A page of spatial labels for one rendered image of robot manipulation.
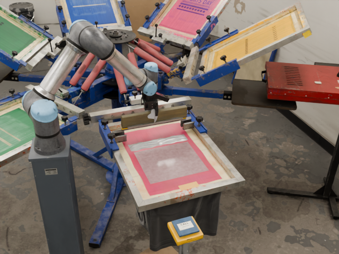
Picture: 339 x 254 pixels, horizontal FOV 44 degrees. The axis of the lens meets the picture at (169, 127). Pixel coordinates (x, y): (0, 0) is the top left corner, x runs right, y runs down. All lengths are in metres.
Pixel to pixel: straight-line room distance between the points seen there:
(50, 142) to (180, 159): 0.76
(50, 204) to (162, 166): 0.62
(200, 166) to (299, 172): 1.84
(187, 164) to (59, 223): 0.75
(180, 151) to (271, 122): 2.38
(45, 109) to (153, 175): 0.69
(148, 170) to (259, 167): 1.87
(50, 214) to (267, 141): 2.66
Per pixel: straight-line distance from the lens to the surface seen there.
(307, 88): 2.99
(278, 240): 3.35
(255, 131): 4.50
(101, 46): 1.96
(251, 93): 3.16
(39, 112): 1.97
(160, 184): 2.20
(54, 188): 2.17
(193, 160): 2.38
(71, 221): 2.32
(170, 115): 2.50
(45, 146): 2.04
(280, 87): 2.94
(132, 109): 2.69
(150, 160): 2.37
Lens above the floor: 2.38
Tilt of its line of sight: 32 degrees down
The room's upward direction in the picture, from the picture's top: 1 degrees clockwise
